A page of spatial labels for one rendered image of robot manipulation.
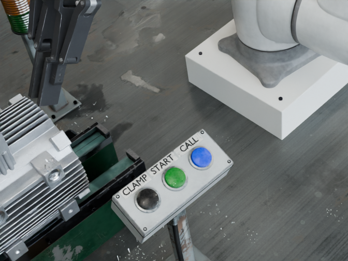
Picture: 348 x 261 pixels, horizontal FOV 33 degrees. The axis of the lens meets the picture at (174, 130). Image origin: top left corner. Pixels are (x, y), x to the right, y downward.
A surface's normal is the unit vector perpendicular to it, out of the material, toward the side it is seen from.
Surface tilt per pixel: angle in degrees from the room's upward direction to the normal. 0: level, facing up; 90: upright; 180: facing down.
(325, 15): 57
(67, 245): 90
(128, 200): 24
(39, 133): 88
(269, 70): 16
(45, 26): 94
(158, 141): 0
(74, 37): 98
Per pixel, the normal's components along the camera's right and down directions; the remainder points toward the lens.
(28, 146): 0.25, -0.32
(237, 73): -0.17, -0.66
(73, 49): 0.61, 0.62
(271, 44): -0.18, 0.77
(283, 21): -0.65, 0.61
